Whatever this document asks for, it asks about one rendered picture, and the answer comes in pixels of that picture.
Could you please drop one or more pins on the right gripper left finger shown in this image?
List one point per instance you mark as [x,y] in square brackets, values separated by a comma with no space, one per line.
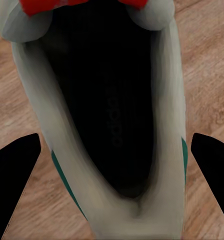
[17,161]

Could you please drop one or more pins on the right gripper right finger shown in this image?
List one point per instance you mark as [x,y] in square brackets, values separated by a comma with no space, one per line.
[209,154]

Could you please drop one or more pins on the gym shoe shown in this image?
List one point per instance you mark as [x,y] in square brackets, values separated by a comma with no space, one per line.
[104,79]

